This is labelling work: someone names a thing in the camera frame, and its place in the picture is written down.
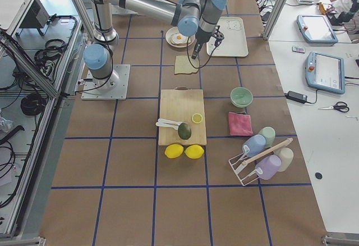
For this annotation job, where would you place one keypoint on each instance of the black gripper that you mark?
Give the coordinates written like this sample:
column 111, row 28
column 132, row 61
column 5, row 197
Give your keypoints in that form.
column 201, row 36

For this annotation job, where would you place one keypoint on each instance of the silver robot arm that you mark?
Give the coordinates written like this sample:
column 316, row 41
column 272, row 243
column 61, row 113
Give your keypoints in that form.
column 197, row 18

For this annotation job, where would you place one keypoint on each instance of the cream round plate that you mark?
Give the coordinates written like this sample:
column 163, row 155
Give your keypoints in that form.
column 176, row 30

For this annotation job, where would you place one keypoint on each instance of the fried egg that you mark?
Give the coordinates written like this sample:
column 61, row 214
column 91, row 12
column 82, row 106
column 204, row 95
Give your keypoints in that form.
column 178, row 38

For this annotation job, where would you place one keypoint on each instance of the cream bear tray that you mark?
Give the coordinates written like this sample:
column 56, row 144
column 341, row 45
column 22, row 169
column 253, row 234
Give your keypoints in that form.
column 234, row 43

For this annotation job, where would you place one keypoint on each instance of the wooden cutting board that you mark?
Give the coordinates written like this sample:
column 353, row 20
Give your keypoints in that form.
column 180, row 105

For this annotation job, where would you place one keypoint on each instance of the green bowl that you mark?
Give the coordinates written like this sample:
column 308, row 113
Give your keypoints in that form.
column 241, row 97

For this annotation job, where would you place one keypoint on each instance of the lemon slice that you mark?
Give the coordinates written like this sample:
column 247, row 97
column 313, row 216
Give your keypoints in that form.
column 197, row 118

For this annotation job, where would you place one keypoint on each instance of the green avocado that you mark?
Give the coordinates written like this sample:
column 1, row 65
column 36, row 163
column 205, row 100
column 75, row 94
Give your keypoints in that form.
column 184, row 131

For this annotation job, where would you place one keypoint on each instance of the white plastic spoon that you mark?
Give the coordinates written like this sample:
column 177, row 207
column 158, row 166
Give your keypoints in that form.
column 163, row 124

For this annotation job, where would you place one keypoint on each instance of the pink cloth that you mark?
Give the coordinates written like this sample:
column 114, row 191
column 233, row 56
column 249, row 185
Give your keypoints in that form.
column 239, row 124

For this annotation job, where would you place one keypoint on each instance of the whole lemon right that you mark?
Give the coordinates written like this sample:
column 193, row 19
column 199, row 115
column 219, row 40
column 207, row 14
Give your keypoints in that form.
column 194, row 151

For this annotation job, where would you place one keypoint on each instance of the whole lemon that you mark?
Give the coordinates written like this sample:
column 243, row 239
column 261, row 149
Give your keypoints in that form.
column 174, row 150
column 194, row 151

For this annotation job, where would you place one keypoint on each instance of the whole lemon left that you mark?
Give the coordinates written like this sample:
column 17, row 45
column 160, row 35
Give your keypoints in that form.
column 174, row 150

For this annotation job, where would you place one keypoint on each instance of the blue mug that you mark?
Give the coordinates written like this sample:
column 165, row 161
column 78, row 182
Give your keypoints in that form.
column 254, row 145

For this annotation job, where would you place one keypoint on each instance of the green mug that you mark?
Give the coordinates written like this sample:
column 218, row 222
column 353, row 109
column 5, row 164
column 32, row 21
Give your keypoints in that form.
column 269, row 134

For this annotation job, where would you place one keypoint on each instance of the black power adapter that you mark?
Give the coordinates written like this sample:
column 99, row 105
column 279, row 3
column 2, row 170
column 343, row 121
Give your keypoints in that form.
column 296, row 97

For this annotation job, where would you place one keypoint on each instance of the far teach pendant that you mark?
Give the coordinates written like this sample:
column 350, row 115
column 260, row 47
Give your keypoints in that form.
column 316, row 29

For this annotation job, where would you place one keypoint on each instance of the teach pendant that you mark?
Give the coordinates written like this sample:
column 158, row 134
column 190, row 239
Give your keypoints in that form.
column 316, row 29
column 325, row 72

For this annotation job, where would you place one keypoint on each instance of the near teach pendant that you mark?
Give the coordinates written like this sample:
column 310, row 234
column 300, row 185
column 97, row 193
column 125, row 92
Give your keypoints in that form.
column 325, row 72

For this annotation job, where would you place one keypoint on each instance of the cream mug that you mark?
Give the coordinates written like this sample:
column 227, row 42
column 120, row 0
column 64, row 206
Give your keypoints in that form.
column 286, row 156

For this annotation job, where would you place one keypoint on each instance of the purple mug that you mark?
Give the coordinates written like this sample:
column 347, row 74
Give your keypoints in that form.
column 268, row 167

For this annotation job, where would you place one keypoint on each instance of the black scissors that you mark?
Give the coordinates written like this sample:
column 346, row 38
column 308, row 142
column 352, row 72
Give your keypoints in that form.
column 339, row 106

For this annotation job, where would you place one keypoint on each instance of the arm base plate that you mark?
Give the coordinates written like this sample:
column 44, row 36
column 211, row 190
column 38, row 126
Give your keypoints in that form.
column 117, row 10
column 115, row 88

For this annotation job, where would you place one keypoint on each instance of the aluminium frame post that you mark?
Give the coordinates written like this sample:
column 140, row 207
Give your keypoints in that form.
column 273, row 18

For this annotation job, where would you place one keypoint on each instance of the white wire cup rack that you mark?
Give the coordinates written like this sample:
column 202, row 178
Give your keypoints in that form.
column 244, row 167

